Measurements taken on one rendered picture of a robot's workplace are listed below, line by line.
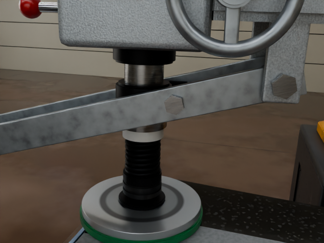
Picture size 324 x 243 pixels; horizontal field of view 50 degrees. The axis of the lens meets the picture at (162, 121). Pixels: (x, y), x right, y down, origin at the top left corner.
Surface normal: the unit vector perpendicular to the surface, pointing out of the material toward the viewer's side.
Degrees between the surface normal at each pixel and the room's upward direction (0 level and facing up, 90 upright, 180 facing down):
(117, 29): 90
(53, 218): 0
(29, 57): 90
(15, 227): 0
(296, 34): 90
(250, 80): 90
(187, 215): 0
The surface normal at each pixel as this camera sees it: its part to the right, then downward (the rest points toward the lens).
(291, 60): -0.11, 0.28
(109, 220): 0.03, -0.96
